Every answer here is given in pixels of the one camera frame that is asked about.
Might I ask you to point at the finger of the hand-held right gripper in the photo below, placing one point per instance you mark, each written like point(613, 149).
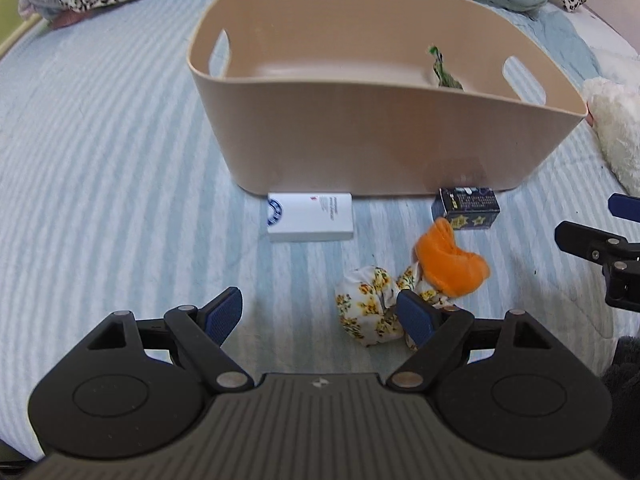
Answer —
point(625, 207)
point(587, 242)

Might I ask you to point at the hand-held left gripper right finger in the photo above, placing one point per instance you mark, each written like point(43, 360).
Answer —
point(414, 320)

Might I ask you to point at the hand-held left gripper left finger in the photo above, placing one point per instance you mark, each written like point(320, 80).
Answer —
point(226, 314)

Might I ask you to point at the floral white cloth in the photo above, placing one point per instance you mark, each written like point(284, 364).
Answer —
point(367, 305)

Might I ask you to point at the beige plastic basket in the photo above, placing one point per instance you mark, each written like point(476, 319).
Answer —
point(350, 130)

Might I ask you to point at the orange cloth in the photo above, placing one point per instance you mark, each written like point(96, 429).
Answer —
point(450, 262)

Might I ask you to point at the white plush toy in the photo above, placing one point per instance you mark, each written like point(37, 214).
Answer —
point(617, 120)

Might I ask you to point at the dark blue starred box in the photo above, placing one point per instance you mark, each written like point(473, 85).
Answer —
point(467, 206)

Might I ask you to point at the white box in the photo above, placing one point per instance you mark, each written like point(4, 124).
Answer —
point(310, 216)

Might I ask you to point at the dark fuzzy cloth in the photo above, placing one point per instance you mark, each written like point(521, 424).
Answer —
point(622, 400)

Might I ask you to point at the blue striped bedsheet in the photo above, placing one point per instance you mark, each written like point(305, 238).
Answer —
point(110, 175)

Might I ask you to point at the green patterned cloth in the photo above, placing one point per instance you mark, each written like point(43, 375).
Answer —
point(442, 72)

